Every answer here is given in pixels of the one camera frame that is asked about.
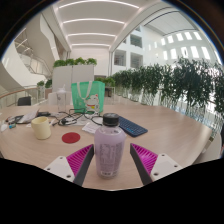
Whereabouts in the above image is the white planter box with plants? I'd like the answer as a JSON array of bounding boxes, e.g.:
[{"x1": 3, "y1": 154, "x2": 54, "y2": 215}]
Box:
[{"x1": 51, "y1": 57, "x2": 98, "y2": 93}]

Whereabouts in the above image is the clear plastic water bottle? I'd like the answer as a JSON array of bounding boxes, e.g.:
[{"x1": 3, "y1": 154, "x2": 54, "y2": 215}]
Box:
[{"x1": 55, "y1": 84, "x2": 67, "y2": 114}]

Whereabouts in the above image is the row of green potted trees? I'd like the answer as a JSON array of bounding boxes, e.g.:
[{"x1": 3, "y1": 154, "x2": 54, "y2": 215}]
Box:
[{"x1": 95, "y1": 57, "x2": 224, "y2": 118}]

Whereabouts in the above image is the black phone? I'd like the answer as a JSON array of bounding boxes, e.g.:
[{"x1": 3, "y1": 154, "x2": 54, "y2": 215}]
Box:
[{"x1": 36, "y1": 111, "x2": 52, "y2": 118}]

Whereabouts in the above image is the purple drink bottle black cap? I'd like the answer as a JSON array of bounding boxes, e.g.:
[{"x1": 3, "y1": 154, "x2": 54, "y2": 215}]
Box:
[{"x1": 93, "y1": 112, "x2": 127, "y2": 179}]

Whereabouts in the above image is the pale yellow cup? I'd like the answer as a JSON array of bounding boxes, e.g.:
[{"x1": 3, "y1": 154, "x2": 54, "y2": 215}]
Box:
[{"x1": 30, "y1": 116, "x2": 53, "y2": 141}]

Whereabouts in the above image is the white paper sheet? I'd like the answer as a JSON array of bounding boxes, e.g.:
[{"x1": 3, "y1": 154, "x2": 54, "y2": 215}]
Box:
[{"x1": 81, "y1": 120, "x2": 101, "y2": 135}]

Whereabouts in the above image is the dark blue keyboard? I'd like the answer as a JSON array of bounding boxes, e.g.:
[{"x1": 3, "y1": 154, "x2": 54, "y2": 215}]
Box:
[{"x1": 117, "y1": 115, "x2": 149, "y2": 138}]

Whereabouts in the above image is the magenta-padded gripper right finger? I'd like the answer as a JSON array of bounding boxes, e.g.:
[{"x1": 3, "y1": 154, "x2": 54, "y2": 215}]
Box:
[{"x1": 129, "y1": 142, "x2": 184, "y2": 186}]

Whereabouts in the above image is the flat round red coaster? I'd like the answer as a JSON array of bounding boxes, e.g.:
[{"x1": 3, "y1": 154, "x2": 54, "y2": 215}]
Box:
[{"x1": 61, "y1": 131, "x2": 82, "y2": 145}]

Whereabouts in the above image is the black cable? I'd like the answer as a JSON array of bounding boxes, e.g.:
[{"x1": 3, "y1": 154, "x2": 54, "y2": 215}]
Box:
[{"x1": 57, "y1": 107, "x2": 104, "y2": 127}]

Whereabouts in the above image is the open white notebook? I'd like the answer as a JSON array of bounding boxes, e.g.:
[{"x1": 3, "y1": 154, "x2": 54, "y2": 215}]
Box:
[{"x1": 5, "y1": 108, "x2": 40, "y2": 125}]

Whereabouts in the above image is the black chair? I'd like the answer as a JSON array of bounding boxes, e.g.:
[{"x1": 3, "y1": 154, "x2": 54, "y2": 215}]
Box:
[{"x1": 17, "y1": 96, "x2": 32, "y2": 107}]

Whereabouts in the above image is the green tote bag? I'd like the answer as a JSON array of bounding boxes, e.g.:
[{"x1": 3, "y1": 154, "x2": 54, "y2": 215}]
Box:
[{"x1": 70, "y1": 80, "x2": 106, "y2": 115}]

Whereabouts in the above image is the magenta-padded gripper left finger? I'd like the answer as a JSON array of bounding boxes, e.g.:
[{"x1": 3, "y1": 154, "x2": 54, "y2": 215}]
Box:
[{"x1": 43, "y1": 143, "x2": 95, "y2": 187}]

